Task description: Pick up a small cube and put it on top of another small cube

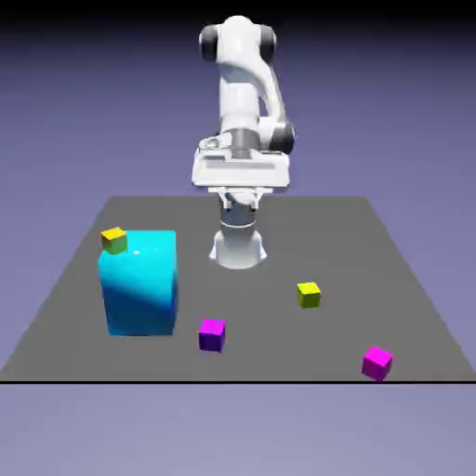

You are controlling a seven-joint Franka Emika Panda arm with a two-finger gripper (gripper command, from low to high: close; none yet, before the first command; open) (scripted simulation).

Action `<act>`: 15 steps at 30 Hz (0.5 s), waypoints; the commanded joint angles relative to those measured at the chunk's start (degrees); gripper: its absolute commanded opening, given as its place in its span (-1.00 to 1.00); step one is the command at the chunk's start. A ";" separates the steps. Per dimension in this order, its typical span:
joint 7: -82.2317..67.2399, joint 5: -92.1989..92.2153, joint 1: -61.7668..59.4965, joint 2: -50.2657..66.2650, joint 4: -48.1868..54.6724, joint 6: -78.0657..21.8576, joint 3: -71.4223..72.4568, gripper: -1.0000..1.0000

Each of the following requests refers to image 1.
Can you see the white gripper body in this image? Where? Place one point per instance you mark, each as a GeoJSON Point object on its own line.
{"type": "Point", "coordinates": [240, 173]}

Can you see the small magenta cube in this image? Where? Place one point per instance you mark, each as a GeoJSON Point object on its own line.
{"type": "Point", "coordinates": [211, 335]}
{"type": "Point", "coordinates": [377, 363]}

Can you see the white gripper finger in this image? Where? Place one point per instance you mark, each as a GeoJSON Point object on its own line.
{"type": "Point", "coordinates": [226, 200]}
{"type": "Point", "coordinates": [254, 201]}

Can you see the large cyan box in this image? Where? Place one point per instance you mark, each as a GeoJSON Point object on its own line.
{"type": "Point", "coordinates": [137, 286]}

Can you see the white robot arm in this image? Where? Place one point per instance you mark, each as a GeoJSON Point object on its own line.
{"type": "Point", "coordinates": [238, 74]}

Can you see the small yellow-green cube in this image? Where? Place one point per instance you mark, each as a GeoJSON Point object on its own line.
{"type": "Point", "coordinates": [308, 295]}

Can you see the small orange-yellow cube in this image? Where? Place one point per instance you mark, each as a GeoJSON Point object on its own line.
{"type": "Point", "coordinates": [113, 240]}

